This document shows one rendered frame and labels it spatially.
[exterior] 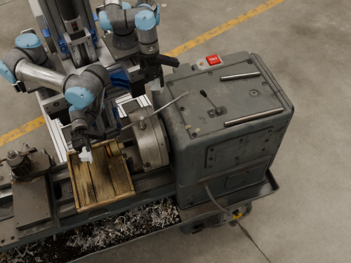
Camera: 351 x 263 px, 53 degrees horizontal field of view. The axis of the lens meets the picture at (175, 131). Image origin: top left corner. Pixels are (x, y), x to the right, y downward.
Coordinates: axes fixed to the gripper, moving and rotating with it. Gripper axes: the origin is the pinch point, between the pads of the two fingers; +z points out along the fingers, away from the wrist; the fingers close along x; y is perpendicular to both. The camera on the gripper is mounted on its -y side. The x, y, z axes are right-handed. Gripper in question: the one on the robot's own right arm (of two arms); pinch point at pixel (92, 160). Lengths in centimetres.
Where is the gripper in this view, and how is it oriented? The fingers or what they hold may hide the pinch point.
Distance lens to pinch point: 174.6
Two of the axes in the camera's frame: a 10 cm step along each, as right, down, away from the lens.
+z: 3.3, 7.8, -5.4
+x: -0.4, -5.6, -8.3
